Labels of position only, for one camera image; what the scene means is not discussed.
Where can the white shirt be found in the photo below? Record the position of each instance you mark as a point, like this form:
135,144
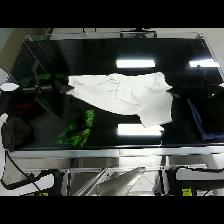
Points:
133,95

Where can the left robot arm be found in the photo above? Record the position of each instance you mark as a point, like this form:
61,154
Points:
27,183

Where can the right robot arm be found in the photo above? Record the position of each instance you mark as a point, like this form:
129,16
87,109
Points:
197,182

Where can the grey garment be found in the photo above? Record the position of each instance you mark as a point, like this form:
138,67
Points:
16,131

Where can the silver frame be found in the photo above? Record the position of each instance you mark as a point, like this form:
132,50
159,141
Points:
111,182

